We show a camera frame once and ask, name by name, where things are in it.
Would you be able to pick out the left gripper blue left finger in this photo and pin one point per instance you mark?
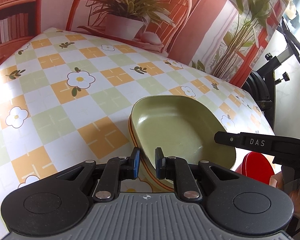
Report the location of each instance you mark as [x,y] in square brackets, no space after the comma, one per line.
[110,175]

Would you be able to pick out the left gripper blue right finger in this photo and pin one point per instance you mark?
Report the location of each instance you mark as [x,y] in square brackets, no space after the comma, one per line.
[177,170]

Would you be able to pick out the orange square plate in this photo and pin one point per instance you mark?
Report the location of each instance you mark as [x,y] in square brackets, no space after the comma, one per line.
[147,163]

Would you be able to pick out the small green square plate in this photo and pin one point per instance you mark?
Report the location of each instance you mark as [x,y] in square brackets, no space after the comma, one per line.
[181,127]

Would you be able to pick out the red bowl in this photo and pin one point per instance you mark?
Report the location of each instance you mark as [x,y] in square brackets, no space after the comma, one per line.
[256,166]
[240,169]

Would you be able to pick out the large green square plate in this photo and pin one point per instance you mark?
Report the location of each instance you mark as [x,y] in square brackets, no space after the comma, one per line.
[140,152]

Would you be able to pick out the person right hand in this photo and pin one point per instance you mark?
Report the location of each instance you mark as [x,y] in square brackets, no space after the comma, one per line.
[277,182]

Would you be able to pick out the black exercise bike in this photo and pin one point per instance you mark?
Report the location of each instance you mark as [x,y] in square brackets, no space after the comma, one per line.
[261,84]

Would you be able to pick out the checkered floral tablecloth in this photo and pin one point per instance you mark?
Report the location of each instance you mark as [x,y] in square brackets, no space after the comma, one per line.
[66,97]

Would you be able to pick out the printed room backdrop cloth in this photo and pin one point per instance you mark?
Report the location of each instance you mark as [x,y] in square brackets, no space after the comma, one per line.
[224,38]

